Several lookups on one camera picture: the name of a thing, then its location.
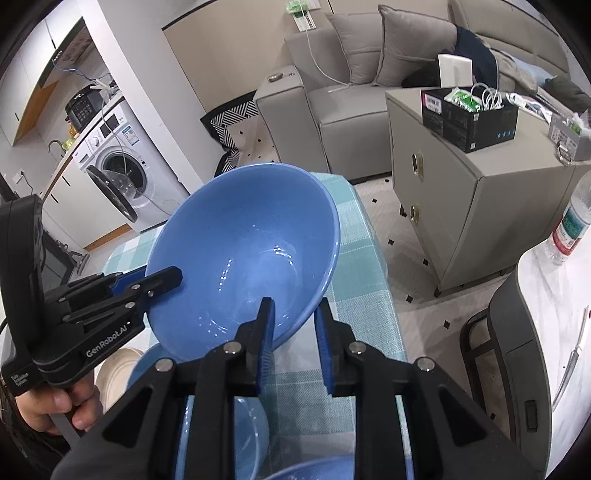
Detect cream plate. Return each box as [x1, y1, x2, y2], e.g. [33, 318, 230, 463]
[95, 348, 143, 413]

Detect blue bowl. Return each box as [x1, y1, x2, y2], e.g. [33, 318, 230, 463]
[127, 343, 270, 479]
[146, 163, 341, 361]

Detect white kitchen counter cabinet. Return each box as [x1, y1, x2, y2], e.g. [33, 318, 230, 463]
[44, 157, 132, 250]

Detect chrome kitchen faucet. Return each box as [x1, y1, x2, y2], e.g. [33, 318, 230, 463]
[47, 139, 65, 159]

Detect kitchen knife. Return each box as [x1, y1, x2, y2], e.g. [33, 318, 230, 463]
[552, 306, 590, 411]

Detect person's left hand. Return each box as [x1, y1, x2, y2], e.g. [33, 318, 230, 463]
[15, 372, 103, 435]

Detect teal checked tablecloth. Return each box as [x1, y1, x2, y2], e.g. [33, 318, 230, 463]
[101, 172, 410, 480]

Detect white washing machine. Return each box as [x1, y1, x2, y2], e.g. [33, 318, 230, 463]
[73, 99, 189, 232]

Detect black rice cooker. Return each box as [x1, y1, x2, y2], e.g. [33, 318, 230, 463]
[65, 85, 103, 132]

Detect black patterned rug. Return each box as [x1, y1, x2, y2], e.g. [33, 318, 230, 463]
[199, 90, 270, 179]

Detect beige side cabinet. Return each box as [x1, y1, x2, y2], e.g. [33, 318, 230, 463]
[386, 89, 590, 293]

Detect grey sofa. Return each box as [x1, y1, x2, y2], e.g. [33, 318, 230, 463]
[253, 1, 570, 180]

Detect grey chair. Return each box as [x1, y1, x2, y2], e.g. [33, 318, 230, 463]
[460, 273, 551, 479]

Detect black cardboard box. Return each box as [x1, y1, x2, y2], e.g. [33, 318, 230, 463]
[420, 88, 518, 153]

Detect clear water bottle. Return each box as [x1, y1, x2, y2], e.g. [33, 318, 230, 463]
[546, 172, 591, 265]

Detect white small box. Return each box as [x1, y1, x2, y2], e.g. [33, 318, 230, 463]
[438, 54, 474, 88]

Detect grey cushion left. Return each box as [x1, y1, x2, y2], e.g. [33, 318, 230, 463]
[327, 13, 383, 85]

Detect grey cushion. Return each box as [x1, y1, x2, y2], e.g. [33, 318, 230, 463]
[327, 13, 383, 85]
[373, 5, 458, 87]

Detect grey cushion right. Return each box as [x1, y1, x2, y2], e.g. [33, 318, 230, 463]
[373, 5, 458, 87]

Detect white power strip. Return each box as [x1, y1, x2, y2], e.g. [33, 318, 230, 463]
[286, 0, 321, 32]

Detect grey tissue box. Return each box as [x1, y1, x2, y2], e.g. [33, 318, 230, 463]
[548, 114, 590, 164]

